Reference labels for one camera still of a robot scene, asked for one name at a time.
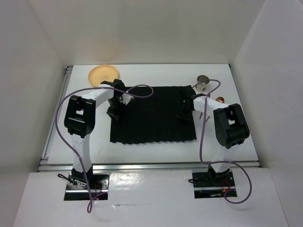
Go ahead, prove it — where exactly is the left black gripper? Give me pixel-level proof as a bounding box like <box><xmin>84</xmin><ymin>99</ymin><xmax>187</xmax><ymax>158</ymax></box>
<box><xmin>106</xmin><ymin>97</ymin><xmax>129</xmax><ymax>124</ymax></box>

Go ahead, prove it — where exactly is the copper spoon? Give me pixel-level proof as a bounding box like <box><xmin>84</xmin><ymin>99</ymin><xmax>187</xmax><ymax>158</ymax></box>
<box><xmin>216</xmin><ymin>96</ymin><xmax>225</xmax><ymax>103</ymax></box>

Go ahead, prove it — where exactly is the black cloth placemat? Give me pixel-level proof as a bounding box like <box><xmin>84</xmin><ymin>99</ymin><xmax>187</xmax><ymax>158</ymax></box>
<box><xmin>110</xmin><ymin>86</ymin><xmax>196</xmax><ymax>144</ymax></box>

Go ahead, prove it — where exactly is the orange round plate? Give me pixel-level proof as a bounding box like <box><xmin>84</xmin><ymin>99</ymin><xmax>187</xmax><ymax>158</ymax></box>
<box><xmin>88</xmin><ymin>64</ymin><xmax>119</xmax><ymax>87</ymax></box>

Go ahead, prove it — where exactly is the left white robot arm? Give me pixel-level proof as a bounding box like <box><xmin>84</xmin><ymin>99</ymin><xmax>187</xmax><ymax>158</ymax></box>
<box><xmin>64</xmin><ymin>79</ymin><xmax>132</xmax><ymax>189</ymax></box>

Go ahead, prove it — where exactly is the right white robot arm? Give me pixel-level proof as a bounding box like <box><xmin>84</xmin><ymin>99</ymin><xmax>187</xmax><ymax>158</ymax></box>
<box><xmin>177</xmin><ymin>92</ymin><xmax>250</xmax><ymax>185</ymax></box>

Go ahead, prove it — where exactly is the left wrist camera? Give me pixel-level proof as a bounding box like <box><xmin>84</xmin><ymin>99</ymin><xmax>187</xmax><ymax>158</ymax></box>
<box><xmin>122</xmin><ymin>94</ymin><xmax>134</xmax><ymax>105</ymax></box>

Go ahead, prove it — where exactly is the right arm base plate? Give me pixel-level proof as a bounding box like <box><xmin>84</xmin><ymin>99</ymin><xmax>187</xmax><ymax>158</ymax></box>
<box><xmin>188</xmin><ymin>172</ymin><xmax>237</xmax><ymax>199</ymax></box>

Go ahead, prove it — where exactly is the aluminium table frame rail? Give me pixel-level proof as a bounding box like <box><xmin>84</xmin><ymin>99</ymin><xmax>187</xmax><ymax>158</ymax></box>
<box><xmin>38</xmin><ymin>64</ymin><xmax>260</xmax><ymax>172</ymax></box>

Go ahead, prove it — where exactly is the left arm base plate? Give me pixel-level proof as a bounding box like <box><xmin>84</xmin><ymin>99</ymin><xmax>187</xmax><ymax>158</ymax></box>
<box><xmin>58</xmin><ymin>174</ymin><xmax>109</xmax><ymax>201</ymax></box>

